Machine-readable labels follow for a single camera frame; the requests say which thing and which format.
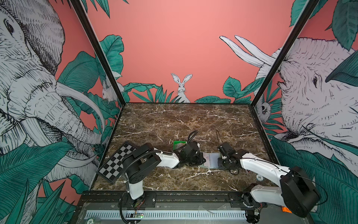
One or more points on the right black frame post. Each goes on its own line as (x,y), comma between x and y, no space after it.
(299,25)

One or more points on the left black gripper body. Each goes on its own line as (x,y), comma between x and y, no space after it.
(196,160)

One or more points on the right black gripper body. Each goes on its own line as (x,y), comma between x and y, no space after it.
(224,164)

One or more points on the green plastic card tray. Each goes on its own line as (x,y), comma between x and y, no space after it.
(178,144)

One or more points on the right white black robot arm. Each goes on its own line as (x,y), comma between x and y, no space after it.
(293,188)

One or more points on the orange plastic clip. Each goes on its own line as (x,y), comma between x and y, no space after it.
(284,209)

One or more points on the black frame post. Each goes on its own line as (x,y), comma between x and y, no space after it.
(299,25)
(82,16)

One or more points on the black front mounting rail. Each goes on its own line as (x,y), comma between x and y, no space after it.
(234,198)

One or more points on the small round white sticker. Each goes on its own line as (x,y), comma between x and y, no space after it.
(259,178)

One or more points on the black white checkerboard plate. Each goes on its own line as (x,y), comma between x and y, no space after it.
(111,170)

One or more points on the left black frame post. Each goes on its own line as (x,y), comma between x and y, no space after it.
(82,16)

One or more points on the white perforated cable duct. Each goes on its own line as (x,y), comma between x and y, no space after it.
(166,215)

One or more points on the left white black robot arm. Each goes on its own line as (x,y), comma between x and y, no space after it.
(145,159)

